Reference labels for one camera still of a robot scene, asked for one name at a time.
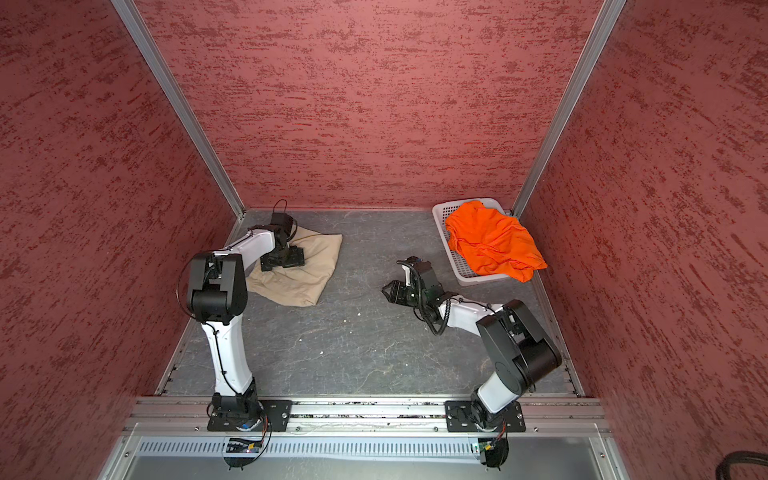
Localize circuit board with wires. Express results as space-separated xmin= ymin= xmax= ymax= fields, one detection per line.
xmin=477 ymin=438 xmax=509 ymax=470
xmin=223 ymin=438 xmax=266 ymax=470

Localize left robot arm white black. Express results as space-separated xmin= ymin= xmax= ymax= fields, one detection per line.
xmin=179 ymin=220 xmax=304 ymax=433

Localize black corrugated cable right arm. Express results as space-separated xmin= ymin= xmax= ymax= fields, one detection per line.
xmin=397 ymin=256 xmax=457 ymax=337

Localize right corner aluminium post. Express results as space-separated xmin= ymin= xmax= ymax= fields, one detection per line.
xmin=512 ymin=0 xmax=626 ymax=218

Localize black cable bottom right corner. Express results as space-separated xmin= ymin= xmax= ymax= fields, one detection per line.
xmin=715 ymin=449 xmax=768 ymax=480

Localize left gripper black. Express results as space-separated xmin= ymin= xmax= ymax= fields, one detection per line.
xmin=260 ymin=244 xmax=303 ymax=269

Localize white plastic basket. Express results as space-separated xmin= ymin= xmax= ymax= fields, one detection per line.
xmin=432 ymin=198 xmax=545 ymax=286

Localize left corner aluminium post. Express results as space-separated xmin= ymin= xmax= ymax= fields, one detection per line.
xmin=111 ymin=0 xmax=246 ymax=220

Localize beige shorts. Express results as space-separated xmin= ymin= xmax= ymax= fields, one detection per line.
xmin=246 ymin=226 xmax=343 ymax=307

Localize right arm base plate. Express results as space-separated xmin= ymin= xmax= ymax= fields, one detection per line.
xmin=443 ymin=399 xmax=527 ymax=434

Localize orange shorts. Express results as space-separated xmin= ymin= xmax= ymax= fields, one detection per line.
xmin=445 ymin=200 xmax=548 ymax=283

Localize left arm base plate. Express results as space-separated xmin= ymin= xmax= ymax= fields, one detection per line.
xmin=207 ymin=399 xmax=294 ymax=434

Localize aluminium rail frame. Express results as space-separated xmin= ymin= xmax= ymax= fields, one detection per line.
xmin=99 ymin=394 xmax=629 ymax=479

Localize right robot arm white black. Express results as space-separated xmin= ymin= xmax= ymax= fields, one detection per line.
xmin=382 ymin=273 xmax=563 ymax=432

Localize left circuit board with wires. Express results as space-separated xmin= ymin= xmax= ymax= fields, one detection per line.
xmin=223 ymin=438 xmax=266 ymax=470

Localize corner aluminium post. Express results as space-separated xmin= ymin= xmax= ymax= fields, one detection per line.
xmin=512 ymin=0 xmax=626 ymax=218
xmin=111 ymin=0 xmax=246 ymax=220

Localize right circuit board with wires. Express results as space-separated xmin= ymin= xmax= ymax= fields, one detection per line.
xmin=477 ymin=438 xmax=509 ymax=470

